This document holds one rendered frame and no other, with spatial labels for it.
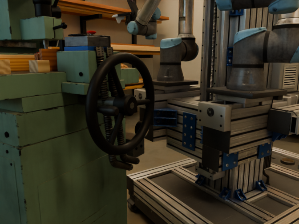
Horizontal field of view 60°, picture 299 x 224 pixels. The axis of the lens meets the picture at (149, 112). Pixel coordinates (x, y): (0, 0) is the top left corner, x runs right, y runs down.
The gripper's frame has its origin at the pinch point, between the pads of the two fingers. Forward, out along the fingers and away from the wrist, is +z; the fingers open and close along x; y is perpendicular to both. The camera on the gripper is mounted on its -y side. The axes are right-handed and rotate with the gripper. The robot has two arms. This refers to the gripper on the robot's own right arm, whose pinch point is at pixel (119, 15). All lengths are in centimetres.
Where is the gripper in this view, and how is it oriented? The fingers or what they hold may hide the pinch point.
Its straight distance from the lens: 196.6
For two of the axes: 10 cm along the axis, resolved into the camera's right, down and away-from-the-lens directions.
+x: 6.7, -2.8, 6.9
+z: -7.4, -1.3, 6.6
